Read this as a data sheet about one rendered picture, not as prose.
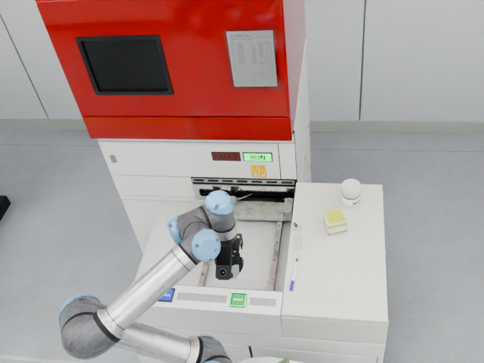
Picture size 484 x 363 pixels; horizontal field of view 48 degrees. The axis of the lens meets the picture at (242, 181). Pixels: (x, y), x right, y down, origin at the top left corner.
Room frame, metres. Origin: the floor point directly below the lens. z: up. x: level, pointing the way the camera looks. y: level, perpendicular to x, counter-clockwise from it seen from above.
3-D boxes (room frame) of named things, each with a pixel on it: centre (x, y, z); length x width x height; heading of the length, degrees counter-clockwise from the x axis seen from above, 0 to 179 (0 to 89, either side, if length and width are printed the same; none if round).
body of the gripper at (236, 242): (1.06, 0.07, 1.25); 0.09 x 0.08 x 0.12; 165
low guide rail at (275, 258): (1.31, -0.09, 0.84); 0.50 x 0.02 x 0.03; 165
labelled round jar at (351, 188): (1.40, -0.41, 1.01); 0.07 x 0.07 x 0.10
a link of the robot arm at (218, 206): (1.05, 0.08, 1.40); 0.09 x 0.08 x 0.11; 110
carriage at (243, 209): (1.53, -0.01, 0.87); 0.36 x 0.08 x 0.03; 75
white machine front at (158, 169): (1.68, 0.17, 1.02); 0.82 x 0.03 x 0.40; 75
